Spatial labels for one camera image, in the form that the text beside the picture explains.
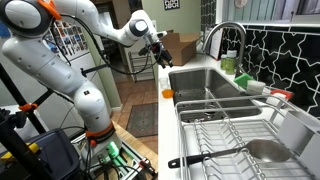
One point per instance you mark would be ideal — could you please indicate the black camera tripod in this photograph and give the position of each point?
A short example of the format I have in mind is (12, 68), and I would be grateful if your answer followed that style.
(13, 140)

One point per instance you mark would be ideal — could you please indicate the white sponge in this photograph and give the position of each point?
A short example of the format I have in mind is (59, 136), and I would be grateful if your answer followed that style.
(256, 87)

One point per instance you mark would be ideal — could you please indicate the brown cardboard box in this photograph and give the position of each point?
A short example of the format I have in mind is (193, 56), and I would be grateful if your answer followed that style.
(180, 48)

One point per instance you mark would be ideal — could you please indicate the orange plastic bowl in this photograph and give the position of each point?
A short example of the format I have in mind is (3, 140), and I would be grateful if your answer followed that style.
(168, 93)

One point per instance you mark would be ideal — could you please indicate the kitchen window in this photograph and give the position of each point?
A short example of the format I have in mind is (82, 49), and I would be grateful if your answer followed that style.
(260, 10)

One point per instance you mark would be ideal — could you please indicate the curved steel kitchen faucet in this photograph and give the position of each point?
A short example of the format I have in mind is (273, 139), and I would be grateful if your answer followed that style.
(238, 36)

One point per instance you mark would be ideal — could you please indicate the red and white scrubber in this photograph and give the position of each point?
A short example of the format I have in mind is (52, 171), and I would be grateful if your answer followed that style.
(281, 95)

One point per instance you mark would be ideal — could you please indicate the yellow tool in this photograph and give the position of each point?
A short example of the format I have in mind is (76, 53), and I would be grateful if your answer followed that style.
(31, 146)

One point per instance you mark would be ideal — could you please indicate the blue sign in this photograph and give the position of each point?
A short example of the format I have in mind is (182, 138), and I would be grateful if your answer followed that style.
(3, 30)

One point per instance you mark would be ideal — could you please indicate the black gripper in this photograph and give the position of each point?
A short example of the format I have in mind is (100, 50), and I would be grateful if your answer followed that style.
(156, 48)

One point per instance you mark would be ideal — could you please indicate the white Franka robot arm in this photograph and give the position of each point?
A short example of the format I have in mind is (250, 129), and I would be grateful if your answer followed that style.
(43, 63)

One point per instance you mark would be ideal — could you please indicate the stainless steel sink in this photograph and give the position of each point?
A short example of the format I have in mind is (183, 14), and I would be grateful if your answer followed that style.
(200, 78)

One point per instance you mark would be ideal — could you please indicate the patterned floor mat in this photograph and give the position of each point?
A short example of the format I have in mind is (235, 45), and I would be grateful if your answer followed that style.
(143, 120)

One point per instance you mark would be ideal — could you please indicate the tall green soap bottle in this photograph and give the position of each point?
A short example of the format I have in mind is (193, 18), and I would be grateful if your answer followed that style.
(230, 63)

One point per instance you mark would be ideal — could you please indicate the dark blue bin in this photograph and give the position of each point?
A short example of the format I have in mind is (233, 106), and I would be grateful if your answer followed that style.
(56, 153)

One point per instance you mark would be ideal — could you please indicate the white paper card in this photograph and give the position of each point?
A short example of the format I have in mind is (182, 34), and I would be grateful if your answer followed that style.
(216, 43)

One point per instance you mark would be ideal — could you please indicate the grey utensil holder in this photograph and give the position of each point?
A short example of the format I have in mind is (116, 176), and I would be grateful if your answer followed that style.
(300, 133)

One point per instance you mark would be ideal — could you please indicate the white fridge with photos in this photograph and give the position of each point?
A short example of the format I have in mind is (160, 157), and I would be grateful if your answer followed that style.
(83, 63)

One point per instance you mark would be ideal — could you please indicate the dark framed picture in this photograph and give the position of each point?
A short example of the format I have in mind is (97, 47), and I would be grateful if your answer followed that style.
(136, 5)

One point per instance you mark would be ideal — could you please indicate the white light switch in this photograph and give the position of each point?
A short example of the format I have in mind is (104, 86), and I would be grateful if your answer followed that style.
(154, 24)

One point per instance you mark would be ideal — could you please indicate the robot base mounting frame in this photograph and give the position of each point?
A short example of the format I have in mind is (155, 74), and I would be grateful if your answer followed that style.
(113, 151)

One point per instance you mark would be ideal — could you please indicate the black white patterned wall art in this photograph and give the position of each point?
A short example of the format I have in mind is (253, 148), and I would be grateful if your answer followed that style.
(171, 4)

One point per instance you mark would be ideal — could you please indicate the wooden platform board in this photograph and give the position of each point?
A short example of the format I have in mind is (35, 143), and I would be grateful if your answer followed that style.
(140, 143)

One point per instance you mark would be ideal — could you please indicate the round white wall clock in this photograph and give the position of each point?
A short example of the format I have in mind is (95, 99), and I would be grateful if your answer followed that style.
(241, 2)

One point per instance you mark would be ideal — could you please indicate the short green soap bottle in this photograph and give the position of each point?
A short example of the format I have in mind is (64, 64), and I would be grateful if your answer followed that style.
(223, 62)

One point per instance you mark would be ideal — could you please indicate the green sponge holder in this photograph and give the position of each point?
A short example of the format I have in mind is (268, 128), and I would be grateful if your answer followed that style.
(242, 80)

